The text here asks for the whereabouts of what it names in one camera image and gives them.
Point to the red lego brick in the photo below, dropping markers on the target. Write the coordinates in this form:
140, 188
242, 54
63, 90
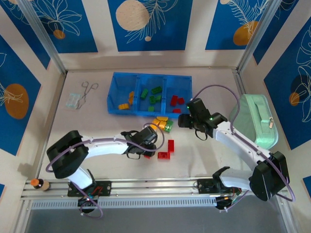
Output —
181, 101
147, 156
171, 145
164, 155
174, 100
177, 111

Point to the green printed lego brick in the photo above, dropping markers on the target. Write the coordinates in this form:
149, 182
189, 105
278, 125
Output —
169, 126

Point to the yellow lego brick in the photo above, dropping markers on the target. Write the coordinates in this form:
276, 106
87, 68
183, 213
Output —
124, 106
131, 97
155, 121
161, 124
162, 118

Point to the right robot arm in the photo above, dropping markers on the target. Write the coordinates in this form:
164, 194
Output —
238, 145

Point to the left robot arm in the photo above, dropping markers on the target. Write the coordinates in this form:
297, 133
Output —
104, 146

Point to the mint green zipper pouch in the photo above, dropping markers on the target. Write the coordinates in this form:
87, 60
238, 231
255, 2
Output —
257, 121

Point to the metal scissor tongs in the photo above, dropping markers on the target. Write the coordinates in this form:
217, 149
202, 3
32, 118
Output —
85, 96

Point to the clear plastic packet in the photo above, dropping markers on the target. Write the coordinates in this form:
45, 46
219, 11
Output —
73, 100

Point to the brown bottle with orange cap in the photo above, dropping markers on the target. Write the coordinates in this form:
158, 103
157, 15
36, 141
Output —
41, 185

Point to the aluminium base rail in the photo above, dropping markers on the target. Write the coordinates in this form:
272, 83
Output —
150, 188

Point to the blue floral wall panel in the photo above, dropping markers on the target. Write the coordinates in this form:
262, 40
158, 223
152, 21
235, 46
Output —
272, 36
80, 29
14, 72
218, 29
24, 36
170, 29
279, 97

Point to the aluminium frame post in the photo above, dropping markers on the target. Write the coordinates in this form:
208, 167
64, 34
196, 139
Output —
257, 36
44, 36

